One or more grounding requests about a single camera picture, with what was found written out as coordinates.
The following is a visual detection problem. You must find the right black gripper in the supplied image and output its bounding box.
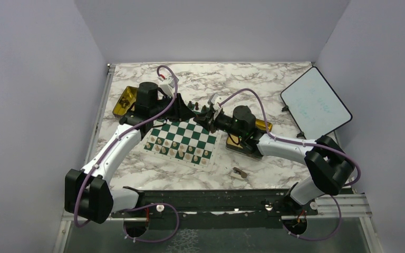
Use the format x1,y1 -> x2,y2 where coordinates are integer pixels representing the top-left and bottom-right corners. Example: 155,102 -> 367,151
193,109 -> 244,139

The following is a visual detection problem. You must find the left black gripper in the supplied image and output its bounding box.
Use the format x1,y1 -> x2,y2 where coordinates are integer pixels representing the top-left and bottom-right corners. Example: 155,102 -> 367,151
150,93 -> 197,122

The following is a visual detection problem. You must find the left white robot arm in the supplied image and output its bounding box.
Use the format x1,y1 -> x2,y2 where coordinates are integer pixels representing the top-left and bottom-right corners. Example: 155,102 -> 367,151
64,80 -> 195,227

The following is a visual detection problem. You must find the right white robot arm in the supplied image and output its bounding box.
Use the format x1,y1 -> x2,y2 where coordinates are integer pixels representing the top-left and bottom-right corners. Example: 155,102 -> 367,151
194,105 -> 354,215

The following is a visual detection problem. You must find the gold tin with dark pieces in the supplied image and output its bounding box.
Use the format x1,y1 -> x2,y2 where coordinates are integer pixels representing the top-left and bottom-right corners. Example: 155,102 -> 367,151
112,86 -> 138,119

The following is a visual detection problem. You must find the light wooden chess pieces row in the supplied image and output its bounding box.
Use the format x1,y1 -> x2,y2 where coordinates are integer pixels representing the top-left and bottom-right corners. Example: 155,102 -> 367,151
142,136 -> 214,167

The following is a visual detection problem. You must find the empty gold tin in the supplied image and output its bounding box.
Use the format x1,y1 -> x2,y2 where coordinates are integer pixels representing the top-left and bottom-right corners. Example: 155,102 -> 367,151
225,119 -> 273,160

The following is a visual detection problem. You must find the small wooden piece on table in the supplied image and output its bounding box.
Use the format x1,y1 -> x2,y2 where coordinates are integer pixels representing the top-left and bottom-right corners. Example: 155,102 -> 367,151
232,167 -> 247,179

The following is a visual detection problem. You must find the green and white chessboard mat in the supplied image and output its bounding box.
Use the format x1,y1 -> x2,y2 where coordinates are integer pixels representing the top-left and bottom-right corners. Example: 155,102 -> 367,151
139,119 -> 221,171

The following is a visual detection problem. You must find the white tablet whiteboard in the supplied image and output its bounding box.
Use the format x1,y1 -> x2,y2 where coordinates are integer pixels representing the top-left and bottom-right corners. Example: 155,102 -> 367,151
280,66 -> 353,139

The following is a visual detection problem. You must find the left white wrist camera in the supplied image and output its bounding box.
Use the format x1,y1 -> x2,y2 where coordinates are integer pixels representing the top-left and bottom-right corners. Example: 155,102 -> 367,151
158,76 -> 176,97

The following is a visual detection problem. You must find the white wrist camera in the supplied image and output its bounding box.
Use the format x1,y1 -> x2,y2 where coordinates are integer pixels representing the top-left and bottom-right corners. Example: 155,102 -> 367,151
208,93 -> 223,118
158,76 -> 176,97

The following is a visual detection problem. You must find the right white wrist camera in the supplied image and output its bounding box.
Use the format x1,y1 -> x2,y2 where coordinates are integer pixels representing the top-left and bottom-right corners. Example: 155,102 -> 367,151
208,93 -> 223,118

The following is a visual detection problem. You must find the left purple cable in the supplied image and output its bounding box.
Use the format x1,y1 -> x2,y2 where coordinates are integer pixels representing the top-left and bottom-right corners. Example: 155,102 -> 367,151
73,65 -> 181,244

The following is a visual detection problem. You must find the purple cable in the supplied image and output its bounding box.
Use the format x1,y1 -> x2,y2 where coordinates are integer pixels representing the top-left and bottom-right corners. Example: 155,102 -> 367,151
73,65 -> 181,244
218,88 -> 362,242

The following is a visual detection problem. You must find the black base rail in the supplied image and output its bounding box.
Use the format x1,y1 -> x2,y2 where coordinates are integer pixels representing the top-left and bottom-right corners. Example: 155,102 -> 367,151
110,189 -> 319,230

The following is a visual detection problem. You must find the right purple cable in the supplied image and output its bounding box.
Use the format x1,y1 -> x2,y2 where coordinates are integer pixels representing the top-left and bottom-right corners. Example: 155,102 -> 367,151
218,88 -> 362,242

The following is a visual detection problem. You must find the aluminium frame rail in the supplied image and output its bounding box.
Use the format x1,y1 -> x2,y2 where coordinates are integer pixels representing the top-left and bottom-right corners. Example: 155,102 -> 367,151
52,63 -> 117,252

